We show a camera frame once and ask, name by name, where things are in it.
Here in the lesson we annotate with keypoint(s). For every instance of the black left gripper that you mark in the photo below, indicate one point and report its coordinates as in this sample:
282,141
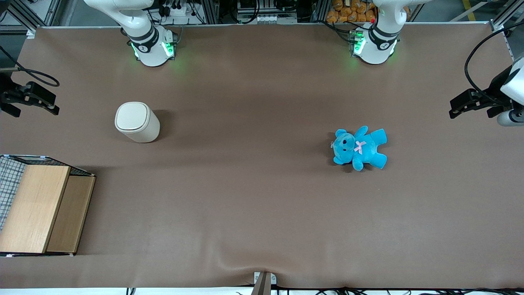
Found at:
488,99

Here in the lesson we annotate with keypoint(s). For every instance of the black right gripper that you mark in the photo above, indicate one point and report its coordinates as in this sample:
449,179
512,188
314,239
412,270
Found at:
9,97

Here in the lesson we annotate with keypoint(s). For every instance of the cream lidded trash can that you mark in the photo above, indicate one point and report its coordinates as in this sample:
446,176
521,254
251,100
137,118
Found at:
137,122

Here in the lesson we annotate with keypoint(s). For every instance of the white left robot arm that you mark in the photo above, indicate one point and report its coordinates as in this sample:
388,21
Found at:
378,41

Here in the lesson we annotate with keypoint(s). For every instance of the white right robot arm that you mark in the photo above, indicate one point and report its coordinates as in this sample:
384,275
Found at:
145,39

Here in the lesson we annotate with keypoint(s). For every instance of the wooden shelf rack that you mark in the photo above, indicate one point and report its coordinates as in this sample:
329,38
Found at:
41,209

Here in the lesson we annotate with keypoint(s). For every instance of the blue teddy bear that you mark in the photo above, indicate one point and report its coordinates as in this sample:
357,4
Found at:
358,147

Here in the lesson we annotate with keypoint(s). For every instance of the orange plush toys pile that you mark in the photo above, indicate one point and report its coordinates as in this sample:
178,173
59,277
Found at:
350,11

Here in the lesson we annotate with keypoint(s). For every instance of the white power strip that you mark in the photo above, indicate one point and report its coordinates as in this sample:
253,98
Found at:
176,10

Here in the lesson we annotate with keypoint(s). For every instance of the brown table mat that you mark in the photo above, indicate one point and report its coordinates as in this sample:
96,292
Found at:
262,184

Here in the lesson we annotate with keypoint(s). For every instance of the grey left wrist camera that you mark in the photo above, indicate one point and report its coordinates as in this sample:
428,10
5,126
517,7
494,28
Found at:
511,118

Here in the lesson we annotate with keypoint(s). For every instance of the metal table clamp bracket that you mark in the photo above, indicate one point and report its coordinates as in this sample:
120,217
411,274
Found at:
264,282

